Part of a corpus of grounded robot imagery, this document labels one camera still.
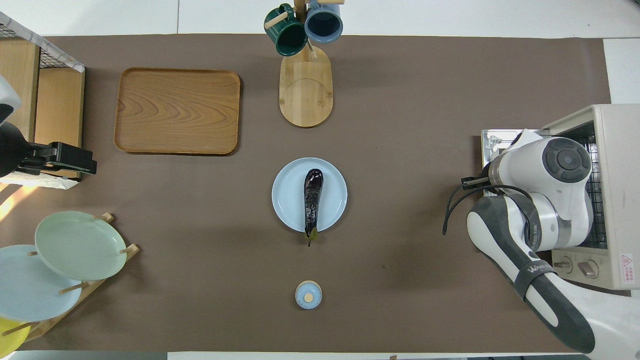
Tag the blue mug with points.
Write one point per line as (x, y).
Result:
(324, 22)

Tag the dark purple eggplant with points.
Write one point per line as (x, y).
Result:
(312, 210)

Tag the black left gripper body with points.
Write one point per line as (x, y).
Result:
(62, 152)

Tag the wooden plate rack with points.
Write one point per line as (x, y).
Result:
(92, 287)

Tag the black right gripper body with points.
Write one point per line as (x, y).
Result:
(475, 182)

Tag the wooden step shelf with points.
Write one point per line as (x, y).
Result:
(57, 105)

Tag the beige toaster oven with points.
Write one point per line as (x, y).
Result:
(622, 200)

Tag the pale green plate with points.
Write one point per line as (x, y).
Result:
(80, 245)

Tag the dark green mug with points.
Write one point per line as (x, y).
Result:
(287, 37)

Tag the glass oven door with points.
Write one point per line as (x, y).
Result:
(492, 142)

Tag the yellow plate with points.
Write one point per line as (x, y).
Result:
(10, 340)

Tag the large light blue plate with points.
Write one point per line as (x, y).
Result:
(30, 290)

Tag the small blue lidded jar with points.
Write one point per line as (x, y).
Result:
(308, 295)

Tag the beige oven knob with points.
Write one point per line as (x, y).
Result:
(588, 269)
(565, 265)

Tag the rectangular wooden tray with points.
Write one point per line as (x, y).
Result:
(175, 110)

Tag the light blue round plate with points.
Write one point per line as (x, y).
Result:
(287, 195)

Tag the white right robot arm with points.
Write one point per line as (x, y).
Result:
(545, 200)

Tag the brown table mat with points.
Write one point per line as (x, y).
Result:
(400, 125)

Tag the wooden mug tree stand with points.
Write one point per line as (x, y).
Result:
(306, 95)

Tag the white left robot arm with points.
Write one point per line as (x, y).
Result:
(11, 150)

